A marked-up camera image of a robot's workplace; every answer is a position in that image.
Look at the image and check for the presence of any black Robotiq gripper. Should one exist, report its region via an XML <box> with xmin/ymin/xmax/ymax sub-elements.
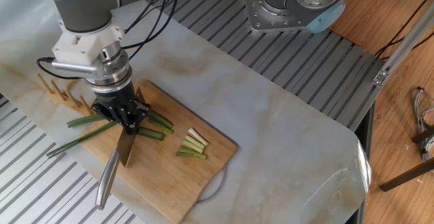
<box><xmin>92</xmin><ymin>90</ymin><xmax>151</xmax><ymax>130</ymax></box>

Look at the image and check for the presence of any steel kitchen knife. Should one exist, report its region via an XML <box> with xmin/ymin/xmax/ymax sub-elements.
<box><xmin>94</xmin><ymin>119</ymin><xmax>139</xmax><ymax>210</ymax></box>

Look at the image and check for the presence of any long green garlic leaf piece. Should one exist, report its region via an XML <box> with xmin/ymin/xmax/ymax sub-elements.
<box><xmin>136</xmin><ymin>129</ymin><xmax>165</xmax><ymax>142</ymax></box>

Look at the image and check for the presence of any green garlic stalk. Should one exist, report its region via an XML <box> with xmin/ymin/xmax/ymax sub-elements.
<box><xmin>46</xmin><ymin>113</ymin><xmax>123</xmax><ymax>158</ymax></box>

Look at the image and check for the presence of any wooden slotted rack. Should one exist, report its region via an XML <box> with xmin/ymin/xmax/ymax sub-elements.
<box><xmin>36</xmin><ymin>73</ymin><xmax>92</xmax><ymax>111</ymax></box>

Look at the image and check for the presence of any bamboo cutting board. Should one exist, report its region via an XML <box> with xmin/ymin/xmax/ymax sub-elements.
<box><xmin>76</xmin><ymin>79</ymin><xmax>238</xmax><ymax>223</ymax></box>

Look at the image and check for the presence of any white marble pattern mat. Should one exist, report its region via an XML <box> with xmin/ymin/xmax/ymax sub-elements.
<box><xmin>0</xmin><ymin>0</ymin><xmax>372</xmax><ymax>224</ymax></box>

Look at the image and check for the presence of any black bar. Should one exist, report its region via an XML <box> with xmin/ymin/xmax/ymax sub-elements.
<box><xmin>379</xmin><ymin>160</ymin><xmax>434</xmax><ymax>193</ymax></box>

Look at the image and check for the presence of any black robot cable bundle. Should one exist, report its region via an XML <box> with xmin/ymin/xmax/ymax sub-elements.
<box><xmin>37</xmin><ymin>0</ymin><xmax>182</xmax><ymax>79</ymax></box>

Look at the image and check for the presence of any metal wire board loop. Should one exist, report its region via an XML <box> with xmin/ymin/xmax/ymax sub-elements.
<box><xmin>195</xmin><ymin>170</ymin><xmax>226</xmax><ymax>204</ymax></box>

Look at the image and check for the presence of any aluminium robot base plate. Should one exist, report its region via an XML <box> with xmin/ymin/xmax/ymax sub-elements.
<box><xmin>245</xmin><ymin>0</ymin><xmax>321</xmax><ymax>34</ymax></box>

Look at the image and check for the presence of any black floor cable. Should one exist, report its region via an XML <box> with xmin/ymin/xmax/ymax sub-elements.
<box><xmin>375</xmin><ymin>5</ymin><xmax>434</xmax><ymax>59</ymax></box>

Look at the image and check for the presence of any aluminium frame post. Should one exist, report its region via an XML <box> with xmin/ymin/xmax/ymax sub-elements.
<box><xmin>372</xmin><ymin>19</ymin><xmax>434</xmax><ymax>86</ymax></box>

